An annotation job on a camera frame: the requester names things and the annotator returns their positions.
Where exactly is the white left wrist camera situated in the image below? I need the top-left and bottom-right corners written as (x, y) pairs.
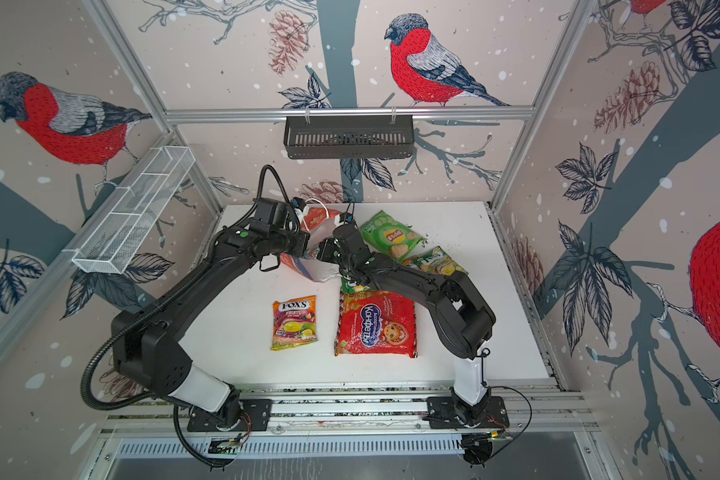
top-left (291, 197), bottom-right (307, 211)

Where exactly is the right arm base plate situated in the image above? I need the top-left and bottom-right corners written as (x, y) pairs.
top-left (422, 395), bottom-right (510, 430)

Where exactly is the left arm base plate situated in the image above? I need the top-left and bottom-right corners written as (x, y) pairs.
top-left (187, 398), bottom-right (273, 433)

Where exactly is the orange candy packet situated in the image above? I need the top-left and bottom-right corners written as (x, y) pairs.
top-left (271, 295), bottom-right (318, 351)

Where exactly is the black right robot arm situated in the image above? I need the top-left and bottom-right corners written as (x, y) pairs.
top-left (317, 224), bottom-right (496, 424)

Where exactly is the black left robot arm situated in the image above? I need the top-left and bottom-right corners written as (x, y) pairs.
top-left (110, 198), bottom-right (309, 425)

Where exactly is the red snack bag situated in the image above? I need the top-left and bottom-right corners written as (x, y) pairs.
top-left (334, 291), bottom-right (418, 358)

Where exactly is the black hanging basket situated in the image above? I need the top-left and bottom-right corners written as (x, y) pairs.
top-left (283, 115), bottom-right (416, 160)

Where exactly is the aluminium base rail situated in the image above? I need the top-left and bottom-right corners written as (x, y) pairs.
top-left (105, 387), bottom-right (598, 464)

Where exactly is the green yellow candy packet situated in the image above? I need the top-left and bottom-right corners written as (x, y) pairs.
top-left (403, 246), bottom-right (467, 276)
top-left (341, 277), bottom-right (372, 295)

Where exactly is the white wire mesh shelf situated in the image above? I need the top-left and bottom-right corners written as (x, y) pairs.
top-left (72, 146), bottom-right (195, 274)

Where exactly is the green chips bag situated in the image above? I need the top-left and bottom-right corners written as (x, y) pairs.
top-left (360, 210), bottom-right (426, 262)

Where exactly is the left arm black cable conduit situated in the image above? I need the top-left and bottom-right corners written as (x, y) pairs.
top-left (79, 164), bottom-right (295, 469)

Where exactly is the horizontal aluminium frame bar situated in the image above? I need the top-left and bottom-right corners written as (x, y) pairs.
top-left (163, 106), bottom-right (536, 125)

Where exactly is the red paper gift bag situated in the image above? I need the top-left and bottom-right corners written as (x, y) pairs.
top-left (280, 198), bottom-right (341, 283)

